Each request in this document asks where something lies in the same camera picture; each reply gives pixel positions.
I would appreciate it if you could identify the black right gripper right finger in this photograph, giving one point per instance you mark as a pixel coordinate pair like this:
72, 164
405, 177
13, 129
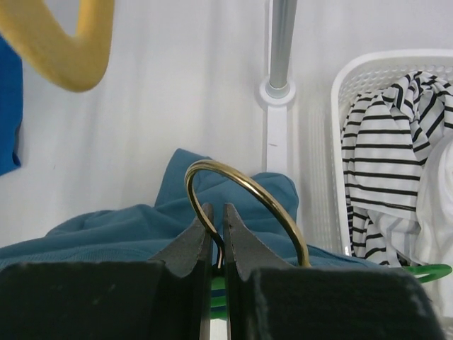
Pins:
268, 298

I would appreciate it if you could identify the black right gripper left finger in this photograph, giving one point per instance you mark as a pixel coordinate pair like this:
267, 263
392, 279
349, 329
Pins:
164, 297

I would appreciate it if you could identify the yellow hanger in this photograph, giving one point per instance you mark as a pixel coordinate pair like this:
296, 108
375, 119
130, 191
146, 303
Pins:
73, 62

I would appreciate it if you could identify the bright blue tank top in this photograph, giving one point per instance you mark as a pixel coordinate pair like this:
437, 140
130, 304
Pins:
11, 110

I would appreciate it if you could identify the black and white striped garment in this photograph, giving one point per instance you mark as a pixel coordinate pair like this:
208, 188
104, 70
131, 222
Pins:
386, 140

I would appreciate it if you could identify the silver and white clothes rack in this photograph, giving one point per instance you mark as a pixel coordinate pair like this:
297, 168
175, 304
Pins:
277, 91

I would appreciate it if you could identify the white plastic laundry basket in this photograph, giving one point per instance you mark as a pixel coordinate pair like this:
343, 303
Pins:
367, 73

